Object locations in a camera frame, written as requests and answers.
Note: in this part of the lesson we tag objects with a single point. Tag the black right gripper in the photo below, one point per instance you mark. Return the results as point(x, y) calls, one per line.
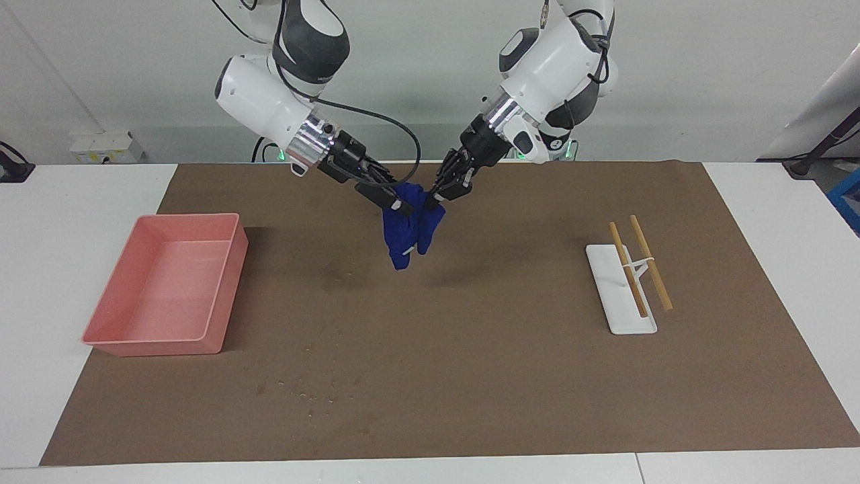
point(349, 165)

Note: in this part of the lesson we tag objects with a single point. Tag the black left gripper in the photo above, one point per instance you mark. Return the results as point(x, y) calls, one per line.
point(480, 151)

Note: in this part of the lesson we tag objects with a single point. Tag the dark blue towel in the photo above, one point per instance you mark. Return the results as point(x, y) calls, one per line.
point(403, 235)

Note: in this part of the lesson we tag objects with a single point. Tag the spilled water droplets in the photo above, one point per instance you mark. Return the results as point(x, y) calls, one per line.
point(261, 388)

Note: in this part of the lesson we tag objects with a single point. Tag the brown table mat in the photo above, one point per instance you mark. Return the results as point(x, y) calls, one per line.
point(437, 336)

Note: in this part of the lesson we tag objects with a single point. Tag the wooden rack rod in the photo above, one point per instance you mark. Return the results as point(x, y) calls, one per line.
point(628, 270)
point(650, 263)

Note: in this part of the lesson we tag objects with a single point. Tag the pink plastic bin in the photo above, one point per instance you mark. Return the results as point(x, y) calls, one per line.
point(168, 289)

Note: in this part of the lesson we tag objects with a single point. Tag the white power strip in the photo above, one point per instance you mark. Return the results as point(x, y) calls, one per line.
point(101, 149)

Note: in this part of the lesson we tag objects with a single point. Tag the black tripod stand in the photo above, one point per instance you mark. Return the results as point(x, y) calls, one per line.
point(799, 167)

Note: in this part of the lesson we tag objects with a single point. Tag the black clamp mount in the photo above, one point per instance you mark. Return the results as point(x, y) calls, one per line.
point(13, 171)

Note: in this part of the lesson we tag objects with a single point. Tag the blue metal frame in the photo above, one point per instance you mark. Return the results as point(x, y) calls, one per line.
point(848, 195)

